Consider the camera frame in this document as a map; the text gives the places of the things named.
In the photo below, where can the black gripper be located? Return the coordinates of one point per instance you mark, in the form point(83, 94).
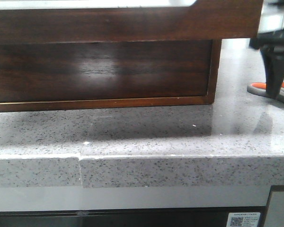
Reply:
point(270, 41)

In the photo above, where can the white QR code sticker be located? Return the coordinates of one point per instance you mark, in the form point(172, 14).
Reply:
point(243, 219)

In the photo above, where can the dark wooden drawer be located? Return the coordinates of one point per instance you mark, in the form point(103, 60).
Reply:
point(132, 71)
point(204, 20)

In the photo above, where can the orange grey handled scissors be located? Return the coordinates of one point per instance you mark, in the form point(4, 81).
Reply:
point(259, 89)

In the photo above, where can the grey cabinet door panel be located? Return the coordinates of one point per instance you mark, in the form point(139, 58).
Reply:
point(275, 207)

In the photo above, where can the dark wooden drawer cabinet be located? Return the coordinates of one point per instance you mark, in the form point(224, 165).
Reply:
point(214, 71)

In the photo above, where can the white tray in drawer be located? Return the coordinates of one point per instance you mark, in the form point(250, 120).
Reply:
point(91, 4)

